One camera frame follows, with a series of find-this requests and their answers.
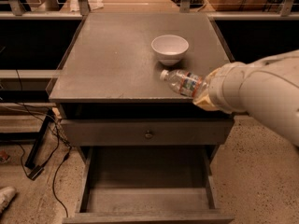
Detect metal railing frame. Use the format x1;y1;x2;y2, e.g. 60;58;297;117
0;0;299;91

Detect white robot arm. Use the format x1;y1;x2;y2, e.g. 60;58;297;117
193;50;299;147

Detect open middle drawer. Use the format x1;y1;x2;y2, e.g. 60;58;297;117
63;147;234;224

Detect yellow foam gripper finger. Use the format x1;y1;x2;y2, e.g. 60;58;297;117
192;68;219;111

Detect closed top drawer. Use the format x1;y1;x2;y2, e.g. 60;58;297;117
61;119;234;147

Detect black floor cable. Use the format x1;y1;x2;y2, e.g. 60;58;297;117
13;68;73;217

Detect grey wooden drawer cabinet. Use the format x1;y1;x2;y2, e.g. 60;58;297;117
46;12;252;224

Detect black table leg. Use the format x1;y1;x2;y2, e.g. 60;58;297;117
24;110;53;169

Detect white ceramic bowl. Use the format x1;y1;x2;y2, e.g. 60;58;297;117
151;35;189;66

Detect white shoe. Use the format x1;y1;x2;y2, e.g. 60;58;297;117
0;187;17;214

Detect clear plastic water bottle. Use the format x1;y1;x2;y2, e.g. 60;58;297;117
160;69;204;98

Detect small grey floor box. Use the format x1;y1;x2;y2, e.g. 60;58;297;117
28;165;44;180

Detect round metal drawer knob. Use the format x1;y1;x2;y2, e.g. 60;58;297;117
145;131;153;139

